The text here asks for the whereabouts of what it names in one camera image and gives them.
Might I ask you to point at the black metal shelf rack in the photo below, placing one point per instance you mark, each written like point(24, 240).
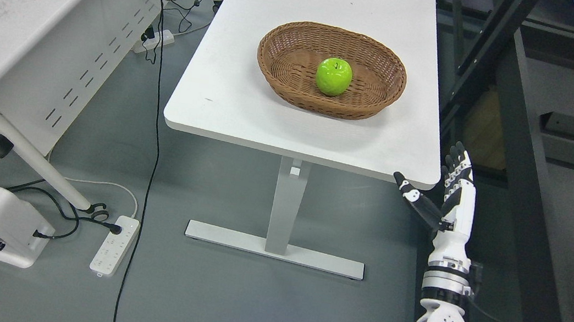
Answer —
point(507, 85)

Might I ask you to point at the white power strip far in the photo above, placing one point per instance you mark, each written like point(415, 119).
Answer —
point(161, 39)

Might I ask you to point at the white power strip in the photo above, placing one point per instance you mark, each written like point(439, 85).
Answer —
point(161, 39)
point(114, 247)

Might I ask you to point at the white standing desk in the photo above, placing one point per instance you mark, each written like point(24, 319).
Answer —
point(224, 95)

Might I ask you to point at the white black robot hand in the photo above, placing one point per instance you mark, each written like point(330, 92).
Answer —
point(451, 223)

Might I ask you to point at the green apple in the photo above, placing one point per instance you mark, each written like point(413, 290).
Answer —
point(333, 76)

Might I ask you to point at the brown wicker basket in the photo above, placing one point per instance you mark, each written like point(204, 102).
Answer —
point(290, 54)

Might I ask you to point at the white power strip near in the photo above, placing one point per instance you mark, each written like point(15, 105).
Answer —
point(114, 247)

